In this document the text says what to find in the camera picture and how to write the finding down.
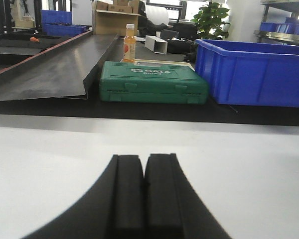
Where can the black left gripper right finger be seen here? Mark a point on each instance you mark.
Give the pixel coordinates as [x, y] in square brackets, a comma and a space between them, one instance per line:
[173, 208]

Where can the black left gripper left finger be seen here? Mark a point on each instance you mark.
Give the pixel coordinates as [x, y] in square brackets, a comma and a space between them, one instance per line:
[113, 208]

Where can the beige plastic tray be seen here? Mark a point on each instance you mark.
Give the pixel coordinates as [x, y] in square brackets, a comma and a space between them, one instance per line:
[156, 63]

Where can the green SATA tool case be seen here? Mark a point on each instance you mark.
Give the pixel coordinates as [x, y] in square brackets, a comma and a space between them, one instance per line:
[164, 84]

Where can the large blue plastic bin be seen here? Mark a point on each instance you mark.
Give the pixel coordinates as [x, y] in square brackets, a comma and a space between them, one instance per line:
[247, 73]

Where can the white square tube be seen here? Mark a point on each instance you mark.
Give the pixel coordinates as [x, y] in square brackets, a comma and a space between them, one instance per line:
[156, 44]

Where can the orange juice bottle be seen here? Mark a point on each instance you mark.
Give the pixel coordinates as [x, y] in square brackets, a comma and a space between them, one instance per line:
[129, 44]

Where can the open cardboard box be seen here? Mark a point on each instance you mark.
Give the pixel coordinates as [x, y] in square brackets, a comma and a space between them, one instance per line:
[112, 18]

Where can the green potted plant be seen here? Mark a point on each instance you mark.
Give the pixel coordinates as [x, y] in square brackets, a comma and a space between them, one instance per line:
[209, 21]

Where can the blue bin with tools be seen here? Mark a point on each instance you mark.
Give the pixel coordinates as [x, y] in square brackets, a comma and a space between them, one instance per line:
[59, 23]

